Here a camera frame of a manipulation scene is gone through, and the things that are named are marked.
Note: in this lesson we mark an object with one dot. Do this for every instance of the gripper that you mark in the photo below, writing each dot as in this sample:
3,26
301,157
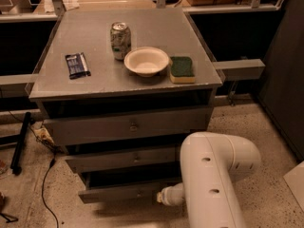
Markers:
166,196

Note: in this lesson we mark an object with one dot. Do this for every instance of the grey bottom drawer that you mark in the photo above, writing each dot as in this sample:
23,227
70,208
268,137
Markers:
129,183

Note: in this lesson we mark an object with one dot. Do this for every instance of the grey drawer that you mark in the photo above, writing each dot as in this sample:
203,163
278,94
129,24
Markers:
113,127
124,158
129,183

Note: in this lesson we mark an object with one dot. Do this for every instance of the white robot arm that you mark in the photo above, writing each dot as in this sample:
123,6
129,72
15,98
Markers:
209,164

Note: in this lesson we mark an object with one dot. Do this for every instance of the grey middle drawer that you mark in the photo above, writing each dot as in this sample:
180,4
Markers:
124,158

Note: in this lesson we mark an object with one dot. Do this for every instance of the grey wooden drawer cabinet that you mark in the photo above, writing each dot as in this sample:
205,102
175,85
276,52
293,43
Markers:
112,88

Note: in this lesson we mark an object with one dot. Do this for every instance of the grey top drawer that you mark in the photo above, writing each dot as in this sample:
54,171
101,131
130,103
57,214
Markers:
113,127

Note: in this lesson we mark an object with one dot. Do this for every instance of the green yellow sponge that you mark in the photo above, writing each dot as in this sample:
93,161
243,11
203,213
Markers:
181,71

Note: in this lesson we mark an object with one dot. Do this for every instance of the white paper bowl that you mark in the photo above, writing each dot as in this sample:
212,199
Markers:
146,61

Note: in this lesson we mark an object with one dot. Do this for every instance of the black bar on floor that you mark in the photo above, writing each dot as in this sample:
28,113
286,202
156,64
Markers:
14,166

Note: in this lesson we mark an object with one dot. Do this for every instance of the dark blue snack packet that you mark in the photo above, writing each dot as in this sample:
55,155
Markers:
77,66

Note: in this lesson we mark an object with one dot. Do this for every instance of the dark right side cabinet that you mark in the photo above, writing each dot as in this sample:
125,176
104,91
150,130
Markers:
281,88

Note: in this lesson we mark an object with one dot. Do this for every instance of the green white soda can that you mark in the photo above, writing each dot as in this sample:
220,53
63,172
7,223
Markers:
120,38

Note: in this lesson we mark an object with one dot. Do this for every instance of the white crumpled paper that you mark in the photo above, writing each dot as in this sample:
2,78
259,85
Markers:
71,4

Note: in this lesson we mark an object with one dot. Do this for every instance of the grey right side rail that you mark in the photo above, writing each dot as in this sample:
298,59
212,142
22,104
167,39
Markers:
238,70

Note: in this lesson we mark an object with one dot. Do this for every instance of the grey rail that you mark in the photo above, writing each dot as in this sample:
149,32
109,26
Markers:
238,70
13,86

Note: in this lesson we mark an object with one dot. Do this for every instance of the grey left side rail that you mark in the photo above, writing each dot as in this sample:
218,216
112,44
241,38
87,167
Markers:
13,86

